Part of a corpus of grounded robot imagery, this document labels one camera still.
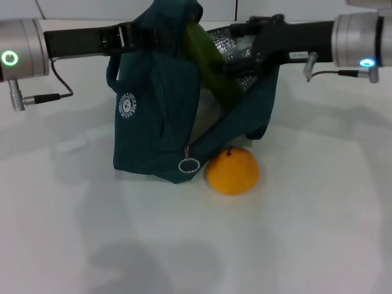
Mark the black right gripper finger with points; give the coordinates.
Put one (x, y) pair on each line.
(245, 69)
(251, 24)

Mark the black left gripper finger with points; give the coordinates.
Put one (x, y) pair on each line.
(153, 36)

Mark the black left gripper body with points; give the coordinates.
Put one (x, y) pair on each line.
(79, 41)

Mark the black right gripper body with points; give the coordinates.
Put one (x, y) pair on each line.
(294, 43)

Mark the green cucumber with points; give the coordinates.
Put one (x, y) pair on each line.
(211, 67)

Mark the dark teal insulated lunch bag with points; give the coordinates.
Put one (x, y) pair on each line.
(137, 137)

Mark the orange yellow pear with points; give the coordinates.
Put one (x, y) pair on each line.
(232, 176)

